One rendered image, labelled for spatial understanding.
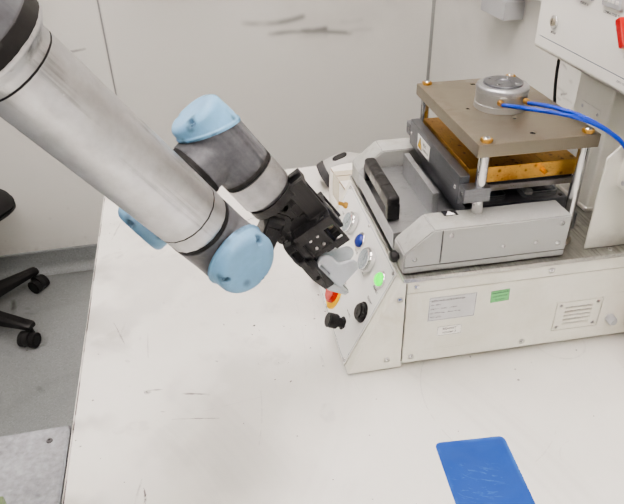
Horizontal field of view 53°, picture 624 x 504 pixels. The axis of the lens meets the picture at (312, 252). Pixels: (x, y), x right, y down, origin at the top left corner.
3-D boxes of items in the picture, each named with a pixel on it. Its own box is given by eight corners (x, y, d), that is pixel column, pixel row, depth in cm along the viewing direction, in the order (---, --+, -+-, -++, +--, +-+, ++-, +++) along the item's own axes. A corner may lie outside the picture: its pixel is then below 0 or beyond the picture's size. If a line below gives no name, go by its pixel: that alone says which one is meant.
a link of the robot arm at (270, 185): (227, 202, 80) (225, 173, 87) (250, 225, 83) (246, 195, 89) (273, 167, 79) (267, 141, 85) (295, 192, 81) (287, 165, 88)
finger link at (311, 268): (336, 289, 90) (300, 251, 85) (327, 295, 90) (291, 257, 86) (330, 270, 94) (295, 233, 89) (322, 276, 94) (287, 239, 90)
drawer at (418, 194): (511, 173, 117) (518, 134, 113) (572, 233, 99) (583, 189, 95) (358, 188, 113) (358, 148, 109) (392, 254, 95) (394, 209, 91)
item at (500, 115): (540, 121, 115) (553, 50, 108) (643, 200, 89) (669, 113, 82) (413, 133, 112) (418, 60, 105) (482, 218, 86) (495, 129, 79)
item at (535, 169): (513, 131, 111) (521, 78, 106) (578, 187, 93) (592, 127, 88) (420, 140, 109) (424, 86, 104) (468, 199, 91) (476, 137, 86)
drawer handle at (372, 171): (374, 177, 108) (375, 155, 106) (399, 219, 96) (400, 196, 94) (363, 178, 108) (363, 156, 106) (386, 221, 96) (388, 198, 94)
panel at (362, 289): (312, 262, 125) (352, 183, 117) (344, 365, 100) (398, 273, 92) (303, 260, 124) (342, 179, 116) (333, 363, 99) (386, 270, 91)
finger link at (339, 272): (376, 287, 93) (342, 248, 88) (344, 308, 94) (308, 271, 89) (371, 275, 95) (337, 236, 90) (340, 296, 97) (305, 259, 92)
